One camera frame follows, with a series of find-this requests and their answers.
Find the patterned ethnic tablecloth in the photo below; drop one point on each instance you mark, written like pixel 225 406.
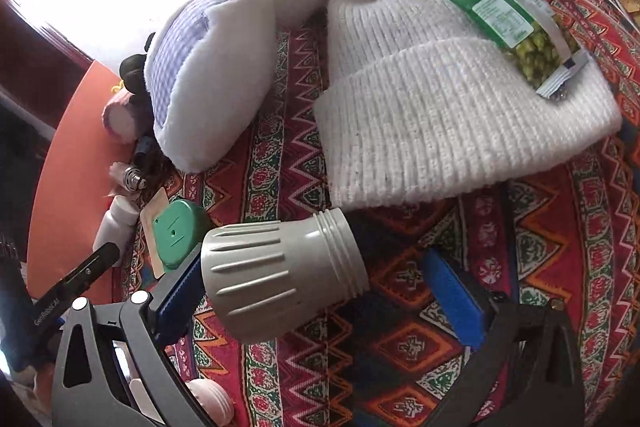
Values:
pixel 388 357

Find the beige adhesive bandage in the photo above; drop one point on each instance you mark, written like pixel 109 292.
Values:
pixel 152 210

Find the white knitted beanie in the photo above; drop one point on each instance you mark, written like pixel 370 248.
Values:
pixel 421 105

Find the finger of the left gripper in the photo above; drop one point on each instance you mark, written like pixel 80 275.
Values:
pixel 50 308

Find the beige ribbed plastic cup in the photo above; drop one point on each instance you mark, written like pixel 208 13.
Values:
pixel 265 279

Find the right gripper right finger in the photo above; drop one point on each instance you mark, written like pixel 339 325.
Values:
pixel 525 366

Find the green tape measure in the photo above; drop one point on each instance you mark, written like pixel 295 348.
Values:
pixel 178 230

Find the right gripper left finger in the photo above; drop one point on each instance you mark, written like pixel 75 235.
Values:
pixel 112 368

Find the brown kraft snack bag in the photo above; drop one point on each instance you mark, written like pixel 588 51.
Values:
pixel 632 7

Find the white plush rabbit toy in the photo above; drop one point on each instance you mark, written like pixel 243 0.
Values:
pixel 209 68

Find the pink crochet flower pot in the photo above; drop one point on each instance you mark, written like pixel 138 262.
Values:
pixel 127 116

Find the green pea snack packet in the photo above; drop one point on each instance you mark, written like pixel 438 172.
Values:
pixel 533 38

